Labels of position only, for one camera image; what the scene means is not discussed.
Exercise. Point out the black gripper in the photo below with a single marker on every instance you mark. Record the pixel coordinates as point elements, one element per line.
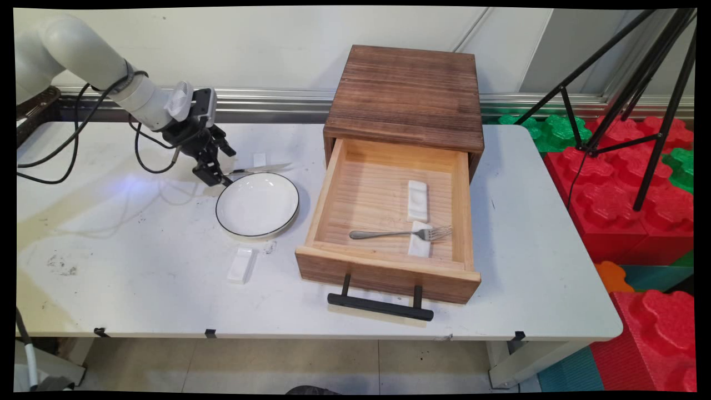
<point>189,136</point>

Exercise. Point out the silver table knife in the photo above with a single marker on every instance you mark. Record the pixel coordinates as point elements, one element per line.
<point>261,169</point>

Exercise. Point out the silver fork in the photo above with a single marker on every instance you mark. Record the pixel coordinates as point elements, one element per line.
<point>389,233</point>

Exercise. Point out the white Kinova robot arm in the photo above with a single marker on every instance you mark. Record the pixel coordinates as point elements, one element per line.
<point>83,53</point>

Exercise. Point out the white ceramic cutlery rest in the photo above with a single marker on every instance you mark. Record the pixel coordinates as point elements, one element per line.
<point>259,159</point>
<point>240,265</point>
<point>417,201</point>
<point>419,247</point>

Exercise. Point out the white plate with black rim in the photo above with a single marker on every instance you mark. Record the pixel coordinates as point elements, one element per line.
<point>256,204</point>

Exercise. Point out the white round vented module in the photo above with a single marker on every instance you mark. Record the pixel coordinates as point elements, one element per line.
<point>179,101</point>

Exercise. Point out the light wooden drawer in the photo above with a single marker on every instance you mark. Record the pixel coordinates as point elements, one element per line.
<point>383,183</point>

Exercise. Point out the black table edge clip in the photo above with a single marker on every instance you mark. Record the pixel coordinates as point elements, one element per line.
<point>518,335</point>
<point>100,332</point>
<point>209,333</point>

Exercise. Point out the dark wooden cabinet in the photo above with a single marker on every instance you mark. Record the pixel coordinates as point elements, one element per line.
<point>405,89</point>

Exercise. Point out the white table leg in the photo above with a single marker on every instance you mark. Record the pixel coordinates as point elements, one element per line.
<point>66,361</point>
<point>522,364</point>

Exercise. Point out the green foam block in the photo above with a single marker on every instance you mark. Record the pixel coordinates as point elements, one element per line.
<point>682,166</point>
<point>550,130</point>

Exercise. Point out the large red foam block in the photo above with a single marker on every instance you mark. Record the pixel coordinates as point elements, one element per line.
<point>611,211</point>
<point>650,344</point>

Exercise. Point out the orange foam piece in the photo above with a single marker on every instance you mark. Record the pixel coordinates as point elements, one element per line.
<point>612,276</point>

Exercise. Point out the teal foam mat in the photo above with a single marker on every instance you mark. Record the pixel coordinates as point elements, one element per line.
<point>572,371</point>

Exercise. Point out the black tripod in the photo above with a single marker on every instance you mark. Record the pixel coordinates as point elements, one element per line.
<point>655,72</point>

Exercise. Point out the teal foam piece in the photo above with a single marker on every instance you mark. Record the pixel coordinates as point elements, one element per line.
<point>661,276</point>

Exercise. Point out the grey black wrist camera box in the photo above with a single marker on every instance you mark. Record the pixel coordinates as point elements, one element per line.
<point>204,105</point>

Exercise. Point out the aluminium wall rail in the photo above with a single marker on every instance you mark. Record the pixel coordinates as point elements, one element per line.
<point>278,103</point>

